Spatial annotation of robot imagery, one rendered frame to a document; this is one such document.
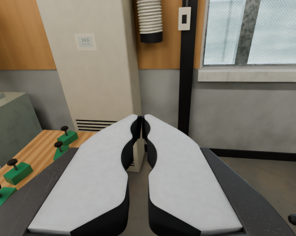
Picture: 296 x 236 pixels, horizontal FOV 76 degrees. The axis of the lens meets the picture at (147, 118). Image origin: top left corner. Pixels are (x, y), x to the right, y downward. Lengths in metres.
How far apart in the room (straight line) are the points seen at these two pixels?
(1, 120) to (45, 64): 0.56
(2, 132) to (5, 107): 0.19
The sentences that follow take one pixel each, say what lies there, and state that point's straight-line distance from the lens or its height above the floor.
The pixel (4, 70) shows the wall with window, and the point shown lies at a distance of 2.20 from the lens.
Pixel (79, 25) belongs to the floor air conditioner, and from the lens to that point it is 1.33.
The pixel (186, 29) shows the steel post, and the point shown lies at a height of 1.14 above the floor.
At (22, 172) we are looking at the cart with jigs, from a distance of 1.23.
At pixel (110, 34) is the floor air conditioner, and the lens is 1.26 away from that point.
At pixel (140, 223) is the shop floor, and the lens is 1.50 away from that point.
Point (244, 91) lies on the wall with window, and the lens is 1.67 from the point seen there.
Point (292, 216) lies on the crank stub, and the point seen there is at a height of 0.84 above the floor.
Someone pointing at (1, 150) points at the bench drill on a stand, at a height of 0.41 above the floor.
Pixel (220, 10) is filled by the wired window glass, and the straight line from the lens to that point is 1.57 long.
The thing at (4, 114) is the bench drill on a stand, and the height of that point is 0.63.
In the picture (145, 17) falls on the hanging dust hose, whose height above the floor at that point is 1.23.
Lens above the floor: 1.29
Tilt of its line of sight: 31 degrees down
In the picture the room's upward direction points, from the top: 3 degrees counter-clockwise
